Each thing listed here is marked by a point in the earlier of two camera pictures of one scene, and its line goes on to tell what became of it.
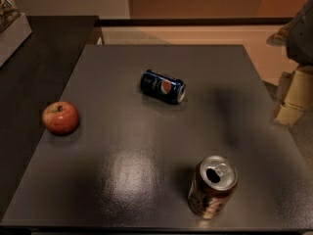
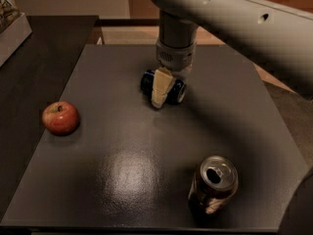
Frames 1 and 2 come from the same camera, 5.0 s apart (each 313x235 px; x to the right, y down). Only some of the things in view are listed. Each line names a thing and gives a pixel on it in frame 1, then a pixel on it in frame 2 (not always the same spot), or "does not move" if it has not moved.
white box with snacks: [15, 27] does not move
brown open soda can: [213, 181] does not move
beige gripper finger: [297, 96] to [176, 60]
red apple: [61, 117] does not move
